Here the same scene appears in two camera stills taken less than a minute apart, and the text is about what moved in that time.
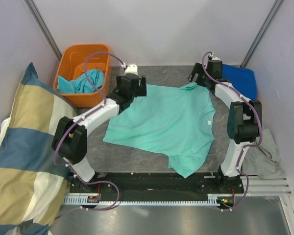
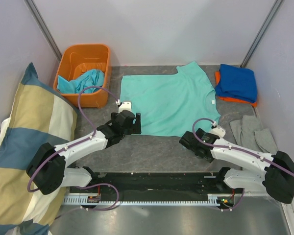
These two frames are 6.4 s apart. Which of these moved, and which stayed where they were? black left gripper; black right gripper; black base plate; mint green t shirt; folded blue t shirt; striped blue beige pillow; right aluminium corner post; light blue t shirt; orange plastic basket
Moved: black left gripper; black right gripper; mint green t shirt
Stayed: light blue t shirt; right aluminium corner post; black base plate; striped blue beige pillow; folded blue t shirt; orange plastic basket
